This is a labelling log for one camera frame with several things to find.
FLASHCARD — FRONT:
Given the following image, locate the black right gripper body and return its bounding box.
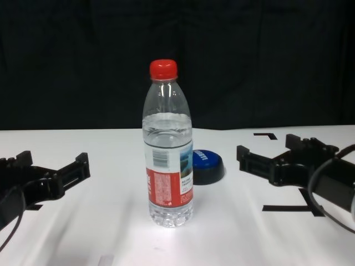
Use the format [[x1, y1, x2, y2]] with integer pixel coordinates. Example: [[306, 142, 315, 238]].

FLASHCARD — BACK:
[[270, 148, 355, 214]]

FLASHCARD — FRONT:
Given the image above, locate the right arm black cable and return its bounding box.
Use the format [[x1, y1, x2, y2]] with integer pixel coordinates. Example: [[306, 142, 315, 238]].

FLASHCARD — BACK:
[[307, 145, 355, 234]]

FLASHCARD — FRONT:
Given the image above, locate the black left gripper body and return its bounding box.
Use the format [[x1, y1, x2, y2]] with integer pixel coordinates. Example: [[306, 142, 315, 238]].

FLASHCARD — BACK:
[[0, 157, 63, 229]]

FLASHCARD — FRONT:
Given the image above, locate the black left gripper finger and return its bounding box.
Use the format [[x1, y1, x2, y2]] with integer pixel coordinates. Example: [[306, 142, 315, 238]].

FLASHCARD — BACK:
[[55, 152, 91, 199], [15, 150, 34, 167]]

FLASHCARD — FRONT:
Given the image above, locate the black L-shaped tape mark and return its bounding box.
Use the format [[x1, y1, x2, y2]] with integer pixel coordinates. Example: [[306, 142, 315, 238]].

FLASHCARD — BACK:
[[253, 132, 277, 141]]

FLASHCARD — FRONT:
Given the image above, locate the clear water bottle red cap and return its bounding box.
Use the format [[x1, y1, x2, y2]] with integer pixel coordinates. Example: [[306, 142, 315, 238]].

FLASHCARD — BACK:
[[141, 59, 194, 228]]

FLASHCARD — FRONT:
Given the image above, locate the blue round lid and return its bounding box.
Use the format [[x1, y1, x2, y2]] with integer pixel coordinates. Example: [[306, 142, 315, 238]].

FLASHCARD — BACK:
[[192, 149, 226, 186]]

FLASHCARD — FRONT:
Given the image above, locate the black curtain backdrop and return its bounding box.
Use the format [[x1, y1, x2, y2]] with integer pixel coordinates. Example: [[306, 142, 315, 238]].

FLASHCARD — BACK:
[[0, 0, 355, 131]]

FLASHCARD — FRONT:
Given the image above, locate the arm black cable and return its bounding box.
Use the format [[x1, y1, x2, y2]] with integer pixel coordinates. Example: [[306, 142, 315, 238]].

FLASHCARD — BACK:
[[307, 145, 355, 234], [0, 185, 27, 250]]

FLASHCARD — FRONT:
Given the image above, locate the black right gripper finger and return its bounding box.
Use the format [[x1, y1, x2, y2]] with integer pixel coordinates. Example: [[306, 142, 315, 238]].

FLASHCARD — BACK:
[[236, 145, 276, 186], [285, 134, 339, 155]]

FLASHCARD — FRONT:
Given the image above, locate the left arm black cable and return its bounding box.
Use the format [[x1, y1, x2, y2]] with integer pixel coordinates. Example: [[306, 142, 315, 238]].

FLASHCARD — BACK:
[[0, 185, 27, 250]]

